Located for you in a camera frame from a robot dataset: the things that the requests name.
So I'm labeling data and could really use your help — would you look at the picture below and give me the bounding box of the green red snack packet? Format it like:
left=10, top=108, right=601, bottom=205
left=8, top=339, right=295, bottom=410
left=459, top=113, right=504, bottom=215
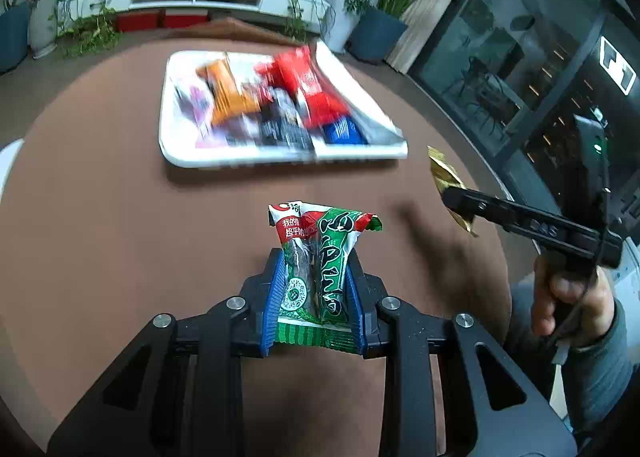
left=268, top=200, right=383, bottom=353

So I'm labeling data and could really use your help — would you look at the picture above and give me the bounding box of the blue snack packet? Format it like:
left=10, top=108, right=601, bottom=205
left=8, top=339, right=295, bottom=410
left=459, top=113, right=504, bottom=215
left=322, top=118, right=369, bottom=144

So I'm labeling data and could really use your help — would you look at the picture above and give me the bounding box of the gold snack packet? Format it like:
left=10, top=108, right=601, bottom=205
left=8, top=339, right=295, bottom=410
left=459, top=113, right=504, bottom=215
left=426, top=146, right=479, bottom=238

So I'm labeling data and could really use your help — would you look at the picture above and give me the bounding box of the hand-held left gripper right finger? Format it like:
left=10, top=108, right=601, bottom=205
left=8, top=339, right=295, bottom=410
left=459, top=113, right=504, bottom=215
left=344, top=252, right=576, bottom=457

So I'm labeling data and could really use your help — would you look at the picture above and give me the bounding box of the orange snack packet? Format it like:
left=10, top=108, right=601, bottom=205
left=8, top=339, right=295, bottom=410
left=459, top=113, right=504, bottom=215
left=196, top=56, right=262, bottom=126

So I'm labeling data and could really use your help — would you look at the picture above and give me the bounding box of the white plastic tray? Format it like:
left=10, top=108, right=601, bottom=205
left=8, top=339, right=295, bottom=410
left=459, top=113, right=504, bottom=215
left=158, top=41, right=408, bottom=169

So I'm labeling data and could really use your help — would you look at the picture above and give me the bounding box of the dark framed glass door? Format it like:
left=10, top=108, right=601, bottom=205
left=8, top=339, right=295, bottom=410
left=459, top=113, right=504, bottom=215
left=407, top=0, right=640, bottom=223

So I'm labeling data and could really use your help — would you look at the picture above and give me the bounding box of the large pink snack packet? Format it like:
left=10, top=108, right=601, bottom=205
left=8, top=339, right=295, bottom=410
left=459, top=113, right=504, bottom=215
left=175, top=82, right=217, bottom=148

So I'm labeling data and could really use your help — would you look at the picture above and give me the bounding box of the plant in blue pot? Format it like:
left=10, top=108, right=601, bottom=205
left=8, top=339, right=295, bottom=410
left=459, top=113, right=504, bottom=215
left=0, top=0, right=40, bottom=74
left=346, top=0, right=476, bottom=64

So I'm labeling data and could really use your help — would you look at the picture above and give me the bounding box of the white illuminated sign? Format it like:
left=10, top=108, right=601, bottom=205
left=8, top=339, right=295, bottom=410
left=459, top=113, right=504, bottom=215
left=599, top=36, right=637, bottom=94

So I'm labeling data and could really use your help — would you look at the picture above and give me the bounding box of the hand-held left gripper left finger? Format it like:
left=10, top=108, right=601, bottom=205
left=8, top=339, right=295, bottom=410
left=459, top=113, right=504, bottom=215
left=47, top=248, right=287, bottom=457

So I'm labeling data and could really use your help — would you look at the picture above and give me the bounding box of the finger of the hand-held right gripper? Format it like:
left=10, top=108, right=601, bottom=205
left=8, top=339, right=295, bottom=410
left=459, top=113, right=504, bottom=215
left=441, top=186, right=599, bottom=256

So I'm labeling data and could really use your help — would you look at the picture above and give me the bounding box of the person's right hand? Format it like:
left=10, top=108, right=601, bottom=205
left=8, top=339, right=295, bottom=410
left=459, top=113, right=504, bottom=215
left=531, top=251, right=617, bottom=350

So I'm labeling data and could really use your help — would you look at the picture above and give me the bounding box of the person's right forearm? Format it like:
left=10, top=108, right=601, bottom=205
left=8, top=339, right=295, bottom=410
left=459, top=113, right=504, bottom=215
left=504, top=282, right=637, bottom=440

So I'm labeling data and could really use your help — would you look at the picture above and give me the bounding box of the red storage box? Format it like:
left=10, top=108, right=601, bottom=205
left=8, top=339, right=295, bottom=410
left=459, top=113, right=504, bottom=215
left=164, top=11, right=209, bottom=29
left=116, top=11, right=162, bottom=34

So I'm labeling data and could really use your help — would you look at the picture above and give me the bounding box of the black snack packet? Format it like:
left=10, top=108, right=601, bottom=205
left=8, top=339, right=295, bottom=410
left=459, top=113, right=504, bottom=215
left=259, top=87, right=314, bottom=151

